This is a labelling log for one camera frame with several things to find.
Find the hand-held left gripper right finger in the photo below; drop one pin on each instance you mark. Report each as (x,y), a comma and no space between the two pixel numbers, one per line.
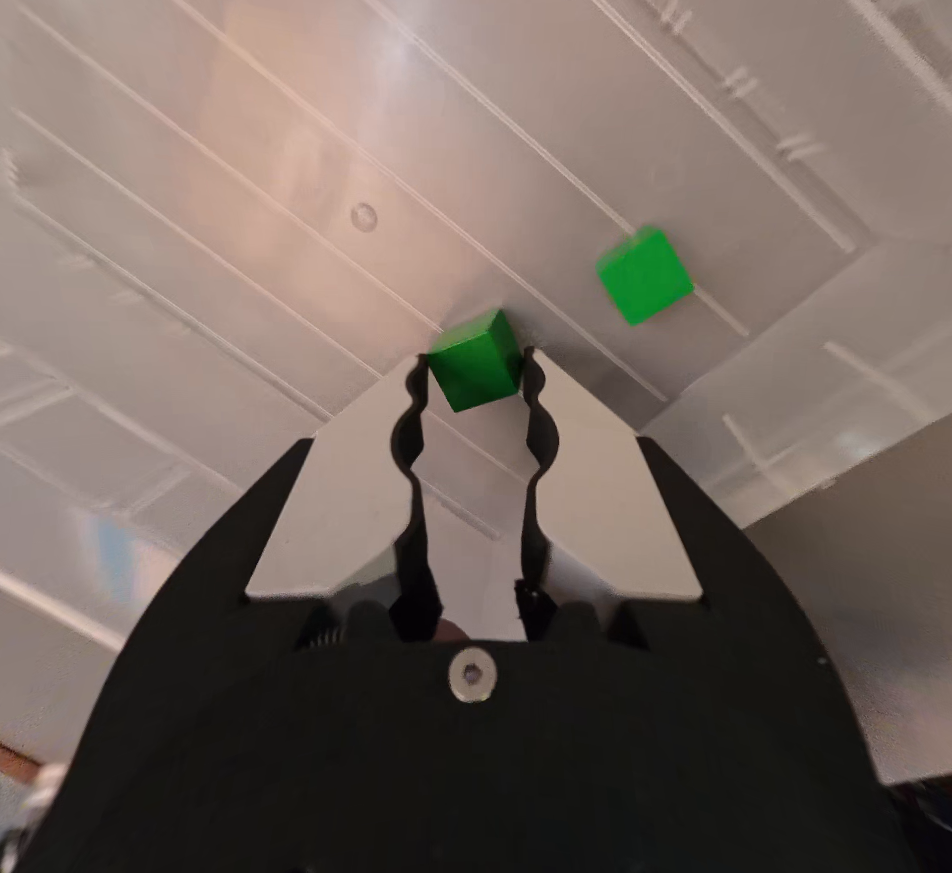
(610,516)

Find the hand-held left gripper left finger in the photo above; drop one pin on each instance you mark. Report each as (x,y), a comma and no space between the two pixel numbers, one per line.
(335,516)

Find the green cube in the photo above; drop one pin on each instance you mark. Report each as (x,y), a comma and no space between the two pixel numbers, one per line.
(476,367)
(645,278)

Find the clear plastic storage bin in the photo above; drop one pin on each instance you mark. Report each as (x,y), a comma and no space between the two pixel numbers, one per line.
(297,144)

